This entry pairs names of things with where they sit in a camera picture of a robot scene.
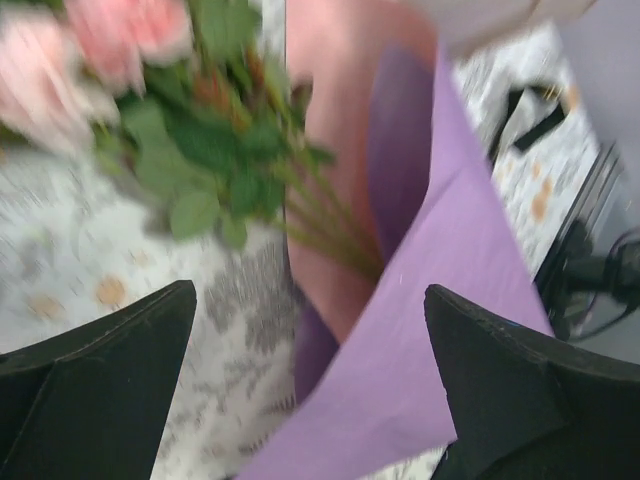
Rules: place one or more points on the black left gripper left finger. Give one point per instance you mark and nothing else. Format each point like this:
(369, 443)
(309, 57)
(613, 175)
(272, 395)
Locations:
(92, 403)

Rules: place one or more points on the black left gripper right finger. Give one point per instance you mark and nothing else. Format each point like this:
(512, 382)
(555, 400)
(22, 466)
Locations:
(526, 406)

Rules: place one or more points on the purple wrapping paper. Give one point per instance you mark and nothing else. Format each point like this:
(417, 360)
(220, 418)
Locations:
(409, 164)

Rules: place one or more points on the black ribbon with gold text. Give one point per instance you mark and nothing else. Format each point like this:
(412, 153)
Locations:
(549, 112)

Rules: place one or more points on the pink artificial flower bouquet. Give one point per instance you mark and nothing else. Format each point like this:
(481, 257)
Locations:
(185, 97)

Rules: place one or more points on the floral patterned table mat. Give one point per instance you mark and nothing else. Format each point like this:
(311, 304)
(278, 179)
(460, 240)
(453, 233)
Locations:
(73, 249)

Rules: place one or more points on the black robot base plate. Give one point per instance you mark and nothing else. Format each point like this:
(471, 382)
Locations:
(582, 282)

